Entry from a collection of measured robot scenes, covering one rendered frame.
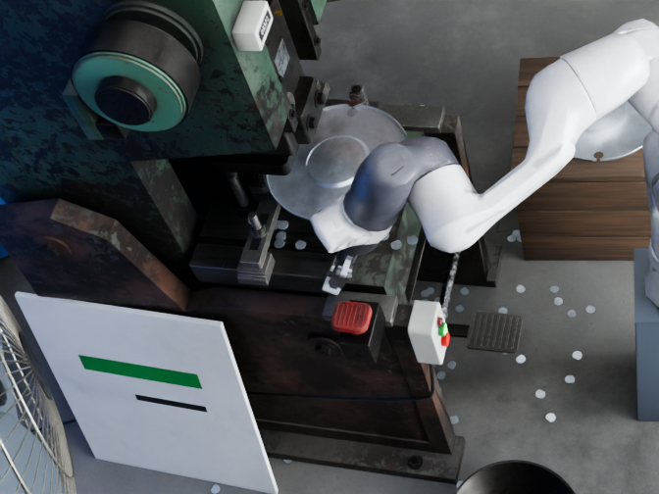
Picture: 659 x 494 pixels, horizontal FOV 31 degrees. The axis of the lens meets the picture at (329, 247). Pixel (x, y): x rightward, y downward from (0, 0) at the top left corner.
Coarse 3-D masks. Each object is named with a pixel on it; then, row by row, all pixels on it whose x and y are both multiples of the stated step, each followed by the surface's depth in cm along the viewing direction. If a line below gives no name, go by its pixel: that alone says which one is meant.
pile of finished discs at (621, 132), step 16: (624, 112) 275; (592, 128) 275; (608, 128) 274; (624, 128) 273; (640, 128) 272; (576, 144) 274; (592, 144) 273; (608, 144) 272; (624, 144) 271; (640, 144) 270; (592, 160) 270; (608, 160) 269
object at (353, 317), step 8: (336, 304) 215; (344, 304) 214; (352, 304) 214; (360, 304) 214; (336, 312) 214; (344, 312) 213; (352, 312) 213; (360, 312) 212; (368, 312) 212; (336, 320) 213; (344, 320) 212; (352, 320) 212; (360, 320) 212; (368, 320) 211; (336, 328) 212; (344, 328) 211; (352, 328) 211; (360, 328) 211
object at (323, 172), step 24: (336, 120) 237; (360, 120) 236; (384, 120) 234; (312, 144) 235; (336, 144) 233; (360, 144) 231; (312, 168) 231; (336, 168) 229; (288, 192) 229; (312, 192) 228; (336, 192) 227; (312, 216) 225
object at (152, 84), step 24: (96, 72) 172; (120, 72) 171; (144, 72) 169; (96, 96) 173; (120, 96) 172; (144, 96) 172; (168, 96) 173; (120, 120) 177; (144, 120) 176; (168, 120) 178
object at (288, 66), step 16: (256, 0) 205; (272, 0) 204; (272, 32) 205; (288, 32) 212; (272, 48) 205; (288, 48) 213; (288, 64) 214; (288, 80) 214; (304, 80) 218; (288, 96) 212; (304, 96) 216; (320, 96) 219; (304, 112) 215; (320, 112) 223; (304, 128) 216; (288, 144) 217
